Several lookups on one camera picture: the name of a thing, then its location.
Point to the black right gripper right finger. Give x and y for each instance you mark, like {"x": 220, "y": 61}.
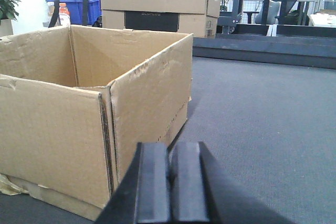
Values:
{"x": 203, "y": 193}

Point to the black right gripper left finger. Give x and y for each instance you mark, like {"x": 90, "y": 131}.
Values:
{"x": 143, "y": 195}

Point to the brown cardboard carton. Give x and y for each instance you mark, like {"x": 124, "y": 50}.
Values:
{"x": 75, "y": 100}

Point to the large closed cardboard box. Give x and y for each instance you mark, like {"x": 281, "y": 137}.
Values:
{"x": 197, "y": 17}

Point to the orange drink bottle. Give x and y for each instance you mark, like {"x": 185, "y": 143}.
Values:
{"x": 64, "y": 15}

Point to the blue crate in background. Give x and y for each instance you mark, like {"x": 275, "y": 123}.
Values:
{"x": 75, "y": 8}

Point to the green potted plant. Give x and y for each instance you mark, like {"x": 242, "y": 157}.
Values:
{"x": 8, "y": 10}

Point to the black conveyor side frame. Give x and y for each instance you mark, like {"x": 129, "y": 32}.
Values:
{"x": 304, "y": 46}

